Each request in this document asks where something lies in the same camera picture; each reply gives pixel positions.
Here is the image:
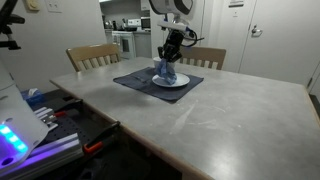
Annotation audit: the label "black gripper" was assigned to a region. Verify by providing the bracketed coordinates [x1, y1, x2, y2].
[157, 30, 184, 64]

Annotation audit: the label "blue microfibre cloth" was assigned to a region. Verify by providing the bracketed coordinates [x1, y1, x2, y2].
[154, 58, 178, 86]

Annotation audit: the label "white round plate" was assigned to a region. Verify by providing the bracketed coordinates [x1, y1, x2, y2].
[151, 72, 191, 89]

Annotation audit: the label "light wooden slat-back chair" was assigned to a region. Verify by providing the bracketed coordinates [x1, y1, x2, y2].
[65, 43, 122, 73]
[176, 45, 228, 71]

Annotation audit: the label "silver metal fork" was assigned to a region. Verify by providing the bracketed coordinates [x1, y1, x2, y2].
[130, 73, 149, 84]

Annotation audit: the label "dark blue woven placemat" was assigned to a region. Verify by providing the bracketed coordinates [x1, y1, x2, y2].
[112, 66, 205, 104]

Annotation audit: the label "microwave oven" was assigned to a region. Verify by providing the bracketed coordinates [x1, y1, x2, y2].
[139, 16, 152, 32]

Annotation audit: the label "white countertop appliance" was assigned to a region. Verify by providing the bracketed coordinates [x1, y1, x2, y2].
[126, 18, 142, 28]

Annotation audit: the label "dark door sign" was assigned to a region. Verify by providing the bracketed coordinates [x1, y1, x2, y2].
[228, 0, 245, 9]

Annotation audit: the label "white door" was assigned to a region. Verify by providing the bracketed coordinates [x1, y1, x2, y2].
[238, 0, 320, 88]

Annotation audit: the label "black perforated mounting board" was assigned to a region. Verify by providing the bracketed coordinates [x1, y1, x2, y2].
[31, 96, 116, 148]

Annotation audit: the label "grey aluminium blocks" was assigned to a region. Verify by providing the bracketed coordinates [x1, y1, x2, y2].
[33, 106, 60, 132]

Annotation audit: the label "blue tissue box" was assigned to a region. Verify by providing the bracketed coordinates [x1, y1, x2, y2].
[20, 87, 47, 108]

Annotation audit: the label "beige round thermostat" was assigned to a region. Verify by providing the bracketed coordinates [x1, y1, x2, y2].
[24, 0, 41, 12]

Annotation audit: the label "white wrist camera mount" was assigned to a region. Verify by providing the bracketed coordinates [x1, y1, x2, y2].
[157, 19, 192, 33]

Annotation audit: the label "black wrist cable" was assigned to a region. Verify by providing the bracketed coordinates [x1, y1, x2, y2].
[181, 28, 205, 48]

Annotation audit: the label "silver door lever handle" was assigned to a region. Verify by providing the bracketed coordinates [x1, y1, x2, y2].
[250, 24, 264, 38]

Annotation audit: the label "orange-handled black bar clamp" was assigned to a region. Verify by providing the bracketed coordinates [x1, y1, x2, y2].
[53, 97, 85, 118]
[82, 120, 122, 155]

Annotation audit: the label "white light switch plate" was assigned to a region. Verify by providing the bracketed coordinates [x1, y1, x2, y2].
[45, 0, 64, 14]

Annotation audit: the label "aluminium profile rail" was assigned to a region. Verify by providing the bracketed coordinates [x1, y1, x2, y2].
[0, 132, 85, 180]

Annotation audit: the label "black camera on stand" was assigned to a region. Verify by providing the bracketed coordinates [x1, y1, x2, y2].
[0, 13, 26, 51]

